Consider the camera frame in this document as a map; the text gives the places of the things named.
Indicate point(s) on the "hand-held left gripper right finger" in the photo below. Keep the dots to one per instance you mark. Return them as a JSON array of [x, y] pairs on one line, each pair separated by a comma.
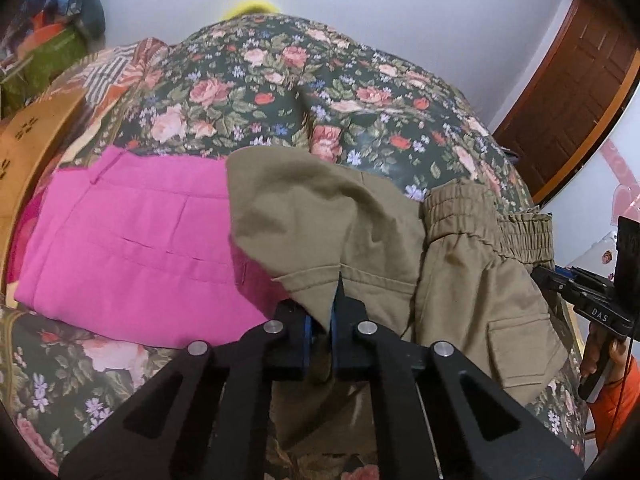
[[425, 410]]

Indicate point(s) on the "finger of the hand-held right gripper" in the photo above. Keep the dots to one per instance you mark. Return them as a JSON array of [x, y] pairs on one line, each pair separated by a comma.
[[552, 280]]

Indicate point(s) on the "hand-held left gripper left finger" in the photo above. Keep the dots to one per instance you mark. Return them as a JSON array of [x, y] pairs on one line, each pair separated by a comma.
[[220, 410]]

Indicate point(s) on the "olive green pants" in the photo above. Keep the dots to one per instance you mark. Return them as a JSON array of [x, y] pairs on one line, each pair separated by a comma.
[[350, 230]]

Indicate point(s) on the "pink pants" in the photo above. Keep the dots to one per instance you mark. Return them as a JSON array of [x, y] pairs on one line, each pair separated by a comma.
[[130, 240]]

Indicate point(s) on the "person's right hand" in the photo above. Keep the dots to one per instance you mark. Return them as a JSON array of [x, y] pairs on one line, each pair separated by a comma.
[[595, 350]]

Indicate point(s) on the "wooden wardrobe with heart print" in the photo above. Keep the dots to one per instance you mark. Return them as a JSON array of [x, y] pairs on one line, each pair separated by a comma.
[[600, 185]]

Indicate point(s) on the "brown wooden door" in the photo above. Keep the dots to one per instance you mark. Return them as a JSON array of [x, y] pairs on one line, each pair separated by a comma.
[[575, 95]]

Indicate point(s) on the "wooden lap table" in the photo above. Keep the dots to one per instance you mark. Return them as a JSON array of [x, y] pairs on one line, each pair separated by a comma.
[[30, 155]]

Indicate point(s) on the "floral bed blanket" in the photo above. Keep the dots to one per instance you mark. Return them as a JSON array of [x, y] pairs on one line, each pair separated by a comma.
[[260, 80]]

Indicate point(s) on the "striped orange quilt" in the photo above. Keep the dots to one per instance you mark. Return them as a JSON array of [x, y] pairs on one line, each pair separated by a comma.
[[115, 75]]

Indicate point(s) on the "green fabric bag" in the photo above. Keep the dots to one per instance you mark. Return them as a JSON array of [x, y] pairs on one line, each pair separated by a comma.
[[45, 65]]

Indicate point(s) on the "pile of colourful clothes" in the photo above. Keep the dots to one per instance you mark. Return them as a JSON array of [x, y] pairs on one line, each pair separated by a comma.
[[55, 0]]

